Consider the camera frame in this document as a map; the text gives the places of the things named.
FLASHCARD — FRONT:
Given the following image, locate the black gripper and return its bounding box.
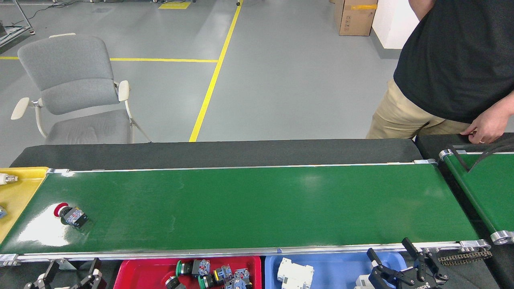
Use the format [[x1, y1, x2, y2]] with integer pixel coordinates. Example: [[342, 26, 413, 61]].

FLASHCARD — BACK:
[[366, 238, 449, 289]]

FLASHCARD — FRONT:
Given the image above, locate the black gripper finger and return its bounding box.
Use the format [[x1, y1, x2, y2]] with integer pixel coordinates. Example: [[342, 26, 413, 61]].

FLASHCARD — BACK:
[[78, 258, 103, 289], [24, 260, 57, 289]]

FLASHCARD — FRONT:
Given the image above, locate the white circuit breaker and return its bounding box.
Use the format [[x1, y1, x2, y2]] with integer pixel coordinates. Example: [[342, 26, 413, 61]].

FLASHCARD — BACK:
[[276, 257, 314, 289], [354, 274, 374, 289]]

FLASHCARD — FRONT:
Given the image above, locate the red plastic tray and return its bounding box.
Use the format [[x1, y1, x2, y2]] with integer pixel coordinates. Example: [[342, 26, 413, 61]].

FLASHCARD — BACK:
[[114, 256, 262, 289]]

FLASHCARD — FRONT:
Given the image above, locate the blue plastic tray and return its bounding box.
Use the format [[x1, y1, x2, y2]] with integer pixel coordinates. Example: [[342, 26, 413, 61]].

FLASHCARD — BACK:
[[264, 251, 408, 289]]

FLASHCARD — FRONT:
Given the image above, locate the yellow plastic tray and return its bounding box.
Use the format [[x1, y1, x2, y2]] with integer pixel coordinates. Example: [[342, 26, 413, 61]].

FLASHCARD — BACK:
[[0, 167, 49, 243]]

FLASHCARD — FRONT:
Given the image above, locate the green feeder conveyor belt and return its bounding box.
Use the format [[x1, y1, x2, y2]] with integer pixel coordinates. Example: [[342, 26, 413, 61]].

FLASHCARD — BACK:
[[439, 148, 514, 245]]

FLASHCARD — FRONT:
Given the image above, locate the long green conveyor belt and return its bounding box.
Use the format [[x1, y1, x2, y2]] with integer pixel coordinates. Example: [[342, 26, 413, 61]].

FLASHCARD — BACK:
[[0, 161, 492, 267]]

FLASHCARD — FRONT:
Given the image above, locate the person's left hand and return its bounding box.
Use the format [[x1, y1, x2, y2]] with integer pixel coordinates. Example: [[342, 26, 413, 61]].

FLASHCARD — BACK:
[[460, 108, 511, 144]]

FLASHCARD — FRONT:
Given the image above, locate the grey office chair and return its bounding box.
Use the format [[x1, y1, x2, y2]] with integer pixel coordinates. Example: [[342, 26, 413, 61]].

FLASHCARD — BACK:
[[11, 33, 152, 145]]

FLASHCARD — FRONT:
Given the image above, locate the person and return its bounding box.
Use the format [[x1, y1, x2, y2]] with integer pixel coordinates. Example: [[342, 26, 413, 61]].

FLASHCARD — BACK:
[[365, 0, 514, 140]]

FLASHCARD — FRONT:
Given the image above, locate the silver metal rack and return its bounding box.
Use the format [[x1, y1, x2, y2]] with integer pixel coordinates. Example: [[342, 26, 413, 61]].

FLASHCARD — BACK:
[[0, 0, 35, 47]]

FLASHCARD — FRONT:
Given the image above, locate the cardboard box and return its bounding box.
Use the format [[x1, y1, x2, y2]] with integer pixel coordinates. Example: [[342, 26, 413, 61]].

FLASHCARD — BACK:
[[334, 0, 378, 37]]

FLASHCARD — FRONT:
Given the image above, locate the black drive chain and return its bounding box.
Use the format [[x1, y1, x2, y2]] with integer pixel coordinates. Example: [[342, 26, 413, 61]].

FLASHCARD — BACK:
[[438, 250, 493, 266]]

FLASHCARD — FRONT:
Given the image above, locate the black guide frame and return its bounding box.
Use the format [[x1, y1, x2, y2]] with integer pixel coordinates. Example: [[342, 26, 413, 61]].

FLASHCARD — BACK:
[[449, 144, 514, 173]]

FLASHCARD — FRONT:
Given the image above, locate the black cable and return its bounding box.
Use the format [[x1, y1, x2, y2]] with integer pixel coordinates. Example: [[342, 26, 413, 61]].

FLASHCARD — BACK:
[[469, 138, 514, 172]]

